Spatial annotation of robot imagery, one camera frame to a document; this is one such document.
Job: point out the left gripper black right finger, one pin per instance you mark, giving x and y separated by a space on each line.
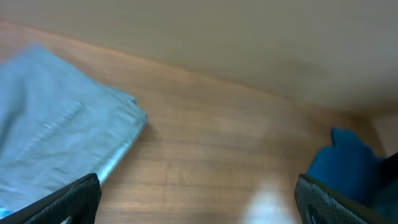
318 203

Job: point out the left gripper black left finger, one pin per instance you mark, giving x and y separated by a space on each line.
75 203

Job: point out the blue polo shirt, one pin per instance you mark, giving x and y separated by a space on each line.
351 168

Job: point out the folded grey shorts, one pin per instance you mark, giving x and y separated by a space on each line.
57 125

